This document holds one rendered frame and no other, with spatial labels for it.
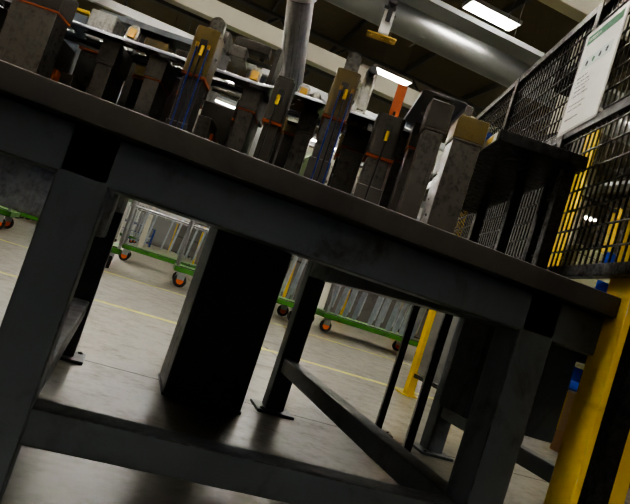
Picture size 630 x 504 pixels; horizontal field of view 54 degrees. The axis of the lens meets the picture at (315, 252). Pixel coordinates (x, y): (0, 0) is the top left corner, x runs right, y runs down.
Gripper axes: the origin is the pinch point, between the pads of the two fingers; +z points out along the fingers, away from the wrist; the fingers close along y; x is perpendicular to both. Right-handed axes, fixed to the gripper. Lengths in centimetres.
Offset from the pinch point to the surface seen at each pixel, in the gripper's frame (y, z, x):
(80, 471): 28, 129, -33
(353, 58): 18.3, 19.2, -5.1
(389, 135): 23.7, 36.0, 8.8
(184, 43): -27, 15, -59
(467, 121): 17.1, 24.5, 26.5
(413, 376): -299, 114, 107
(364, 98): -14.8, 16.9, 1.1
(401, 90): -14.8, 10.9, 10.9
